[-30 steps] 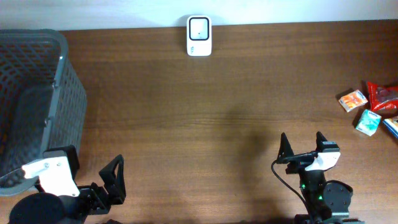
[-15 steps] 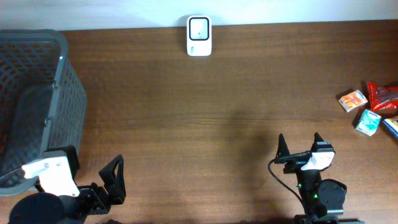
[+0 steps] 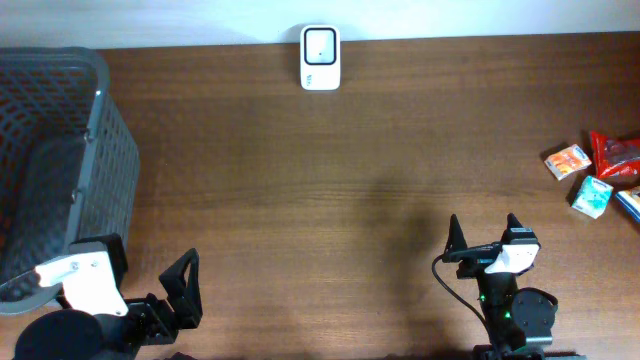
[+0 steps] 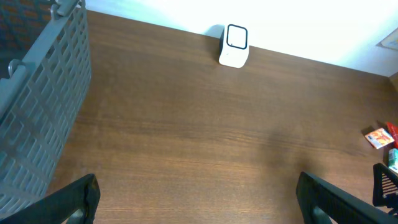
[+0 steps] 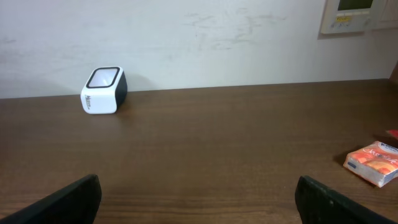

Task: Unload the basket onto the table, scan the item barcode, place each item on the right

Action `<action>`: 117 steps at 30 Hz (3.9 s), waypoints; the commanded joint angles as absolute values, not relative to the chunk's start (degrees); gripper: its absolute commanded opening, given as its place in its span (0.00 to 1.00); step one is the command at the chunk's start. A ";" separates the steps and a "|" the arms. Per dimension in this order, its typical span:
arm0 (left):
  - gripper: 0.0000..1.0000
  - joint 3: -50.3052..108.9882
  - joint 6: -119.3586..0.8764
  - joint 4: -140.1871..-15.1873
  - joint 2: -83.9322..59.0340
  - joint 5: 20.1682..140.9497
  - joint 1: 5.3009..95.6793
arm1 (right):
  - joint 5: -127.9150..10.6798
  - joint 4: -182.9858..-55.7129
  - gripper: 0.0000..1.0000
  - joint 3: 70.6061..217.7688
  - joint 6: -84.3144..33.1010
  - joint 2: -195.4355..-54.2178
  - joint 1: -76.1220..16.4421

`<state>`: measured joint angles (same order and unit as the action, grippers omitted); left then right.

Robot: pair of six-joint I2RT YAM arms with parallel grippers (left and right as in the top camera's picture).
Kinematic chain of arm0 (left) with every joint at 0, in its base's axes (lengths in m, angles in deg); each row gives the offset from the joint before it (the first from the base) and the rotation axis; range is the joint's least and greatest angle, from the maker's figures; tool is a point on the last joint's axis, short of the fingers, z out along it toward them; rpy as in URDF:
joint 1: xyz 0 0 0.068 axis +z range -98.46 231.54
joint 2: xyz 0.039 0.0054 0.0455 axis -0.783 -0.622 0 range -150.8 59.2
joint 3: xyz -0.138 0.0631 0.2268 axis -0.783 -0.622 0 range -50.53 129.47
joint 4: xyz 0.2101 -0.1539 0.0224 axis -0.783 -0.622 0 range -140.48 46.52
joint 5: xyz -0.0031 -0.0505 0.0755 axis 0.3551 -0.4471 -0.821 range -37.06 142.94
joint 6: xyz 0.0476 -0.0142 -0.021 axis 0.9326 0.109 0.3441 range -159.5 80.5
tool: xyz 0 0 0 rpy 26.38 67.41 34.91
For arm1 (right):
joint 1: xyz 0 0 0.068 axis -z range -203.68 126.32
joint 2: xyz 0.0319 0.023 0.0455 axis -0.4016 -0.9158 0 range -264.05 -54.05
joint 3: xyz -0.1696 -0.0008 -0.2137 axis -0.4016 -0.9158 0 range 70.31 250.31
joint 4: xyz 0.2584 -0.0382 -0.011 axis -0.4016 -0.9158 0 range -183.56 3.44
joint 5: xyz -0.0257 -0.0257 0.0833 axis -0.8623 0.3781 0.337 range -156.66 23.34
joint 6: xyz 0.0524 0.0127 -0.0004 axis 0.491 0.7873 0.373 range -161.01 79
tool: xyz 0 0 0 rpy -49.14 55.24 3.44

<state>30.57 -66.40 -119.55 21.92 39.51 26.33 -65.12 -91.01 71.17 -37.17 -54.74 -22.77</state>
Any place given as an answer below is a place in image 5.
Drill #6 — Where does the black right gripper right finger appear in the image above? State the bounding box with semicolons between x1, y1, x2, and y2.
295;175;395;224

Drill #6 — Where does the orange tissue pack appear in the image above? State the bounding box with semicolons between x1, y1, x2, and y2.
343;141;397;187

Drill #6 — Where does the brown wooden side panel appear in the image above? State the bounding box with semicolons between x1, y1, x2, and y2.
389;62;398;85

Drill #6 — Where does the beige wall control panel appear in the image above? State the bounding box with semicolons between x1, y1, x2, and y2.
320;0;397;35

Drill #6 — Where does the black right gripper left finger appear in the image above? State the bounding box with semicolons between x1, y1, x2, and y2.
1;174;101;224

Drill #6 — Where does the white barcode scanner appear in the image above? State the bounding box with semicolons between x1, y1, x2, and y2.
80;66;127;114

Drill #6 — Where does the red Hacks candy bag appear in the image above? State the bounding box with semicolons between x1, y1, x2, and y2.
386;130;398;139

